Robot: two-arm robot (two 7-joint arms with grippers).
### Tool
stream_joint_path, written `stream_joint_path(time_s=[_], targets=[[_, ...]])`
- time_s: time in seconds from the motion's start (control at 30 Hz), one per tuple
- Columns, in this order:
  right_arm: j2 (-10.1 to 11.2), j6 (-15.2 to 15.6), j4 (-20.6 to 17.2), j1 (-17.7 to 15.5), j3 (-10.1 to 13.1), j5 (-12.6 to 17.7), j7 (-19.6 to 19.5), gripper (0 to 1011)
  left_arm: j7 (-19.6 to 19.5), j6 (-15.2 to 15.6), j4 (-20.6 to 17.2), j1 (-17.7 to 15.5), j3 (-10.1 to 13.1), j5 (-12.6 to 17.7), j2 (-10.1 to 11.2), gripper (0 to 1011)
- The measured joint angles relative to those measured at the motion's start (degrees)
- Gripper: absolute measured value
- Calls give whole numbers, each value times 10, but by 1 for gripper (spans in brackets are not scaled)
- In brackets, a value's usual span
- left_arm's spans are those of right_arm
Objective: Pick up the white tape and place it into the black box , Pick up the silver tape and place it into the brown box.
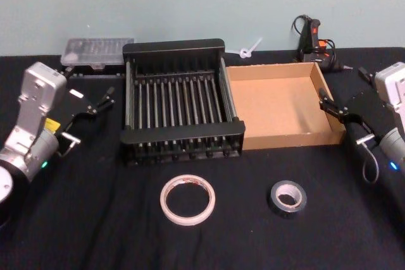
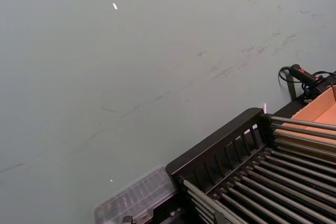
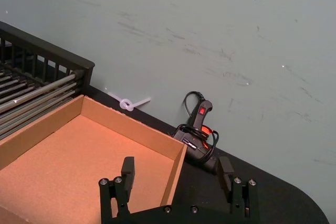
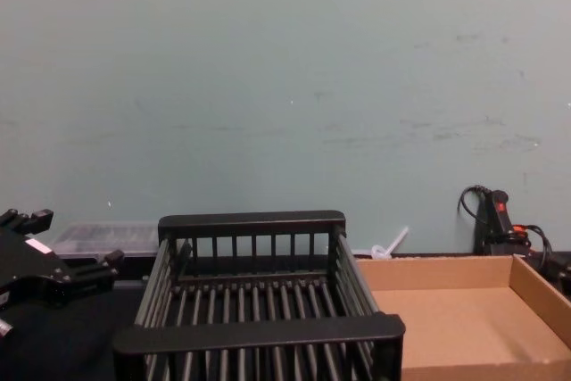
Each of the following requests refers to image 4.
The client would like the black rack with steel bars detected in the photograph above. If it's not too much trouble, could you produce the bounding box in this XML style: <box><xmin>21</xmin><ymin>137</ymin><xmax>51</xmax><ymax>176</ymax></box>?
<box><xmin>112</xmin><ymin>210</ymin><xmax>406</xmax><ymax>381</ymax></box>

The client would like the shallow brown cardboard tray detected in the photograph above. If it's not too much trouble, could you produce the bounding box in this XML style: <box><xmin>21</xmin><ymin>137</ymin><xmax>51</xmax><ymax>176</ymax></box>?
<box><xmin>354</xmin><ymin>253</ymin><xmax>571</xmax><ymax>381</ymax></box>

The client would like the plain pale wall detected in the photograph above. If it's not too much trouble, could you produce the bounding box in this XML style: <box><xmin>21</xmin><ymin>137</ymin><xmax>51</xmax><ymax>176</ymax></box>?
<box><xmin>0</xmin><ymin>0</ymin><xmax>571</xmax><ymax>261</ymax></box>

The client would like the clear plastic case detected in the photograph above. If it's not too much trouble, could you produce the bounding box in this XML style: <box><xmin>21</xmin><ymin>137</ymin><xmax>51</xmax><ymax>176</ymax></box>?
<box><xmin>46</xmin><ymin>221</ymin><xmax>161</xmax><ymax>260</ymax></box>

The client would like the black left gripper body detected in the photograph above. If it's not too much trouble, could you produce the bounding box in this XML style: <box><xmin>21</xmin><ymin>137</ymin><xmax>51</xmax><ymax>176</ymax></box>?
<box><xmin>0</xmin><ymin>225</ymin><xmax>76</xmax><ymax>311</ymax></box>

